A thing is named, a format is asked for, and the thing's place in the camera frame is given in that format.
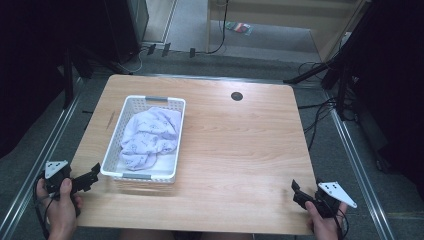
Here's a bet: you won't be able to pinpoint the light wooden shelf unit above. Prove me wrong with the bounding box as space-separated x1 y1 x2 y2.
205 0 372 63

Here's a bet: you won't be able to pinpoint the black floor cables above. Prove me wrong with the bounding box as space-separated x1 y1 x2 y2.
297 95 338 152

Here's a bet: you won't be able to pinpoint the black upright stand post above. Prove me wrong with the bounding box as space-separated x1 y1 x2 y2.
62 48 75 110

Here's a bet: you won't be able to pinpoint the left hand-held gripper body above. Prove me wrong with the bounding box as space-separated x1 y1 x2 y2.
44 160 95 195

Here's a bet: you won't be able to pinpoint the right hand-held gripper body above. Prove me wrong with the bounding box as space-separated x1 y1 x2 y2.
308 180 358 220

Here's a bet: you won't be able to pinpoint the black slanted stand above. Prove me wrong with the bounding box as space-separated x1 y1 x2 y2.
283 0 383 85

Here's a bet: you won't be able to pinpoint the white floor cable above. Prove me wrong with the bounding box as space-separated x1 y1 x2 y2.
115 46 149 75

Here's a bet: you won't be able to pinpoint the left hand-held gripper cable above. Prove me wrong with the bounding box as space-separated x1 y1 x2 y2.
32 171 54 240

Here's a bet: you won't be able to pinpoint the person's right hand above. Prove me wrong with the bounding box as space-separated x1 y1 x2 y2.
304 200 349 240

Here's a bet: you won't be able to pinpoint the person's left hand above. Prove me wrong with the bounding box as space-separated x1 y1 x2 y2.
35 177 84 240

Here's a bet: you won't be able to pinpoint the metal floor rail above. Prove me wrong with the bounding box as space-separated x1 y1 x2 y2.
0 75 85 240
326 96 397 240

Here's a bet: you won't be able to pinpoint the black hanging cable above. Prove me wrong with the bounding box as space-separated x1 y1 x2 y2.
205 0 230 55

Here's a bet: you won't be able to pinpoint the right hand-held gripper cable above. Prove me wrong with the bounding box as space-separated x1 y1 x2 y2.
333 199 350 240

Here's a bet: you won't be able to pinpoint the dark cabinet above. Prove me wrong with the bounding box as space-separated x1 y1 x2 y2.
102 0 150 65

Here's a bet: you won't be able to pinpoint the colourful packet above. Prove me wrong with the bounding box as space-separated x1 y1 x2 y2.
225 21 254 36

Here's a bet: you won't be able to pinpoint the hand-held gripper cable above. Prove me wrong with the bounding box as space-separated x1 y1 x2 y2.
32 171 54 240
333 199 350 240

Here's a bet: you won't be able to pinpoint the white perforated plastic basket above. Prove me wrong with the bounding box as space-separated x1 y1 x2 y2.
99 94 187 185

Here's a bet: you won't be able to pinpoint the light purple printed cloth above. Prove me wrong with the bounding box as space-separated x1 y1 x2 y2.
118 106 183 172

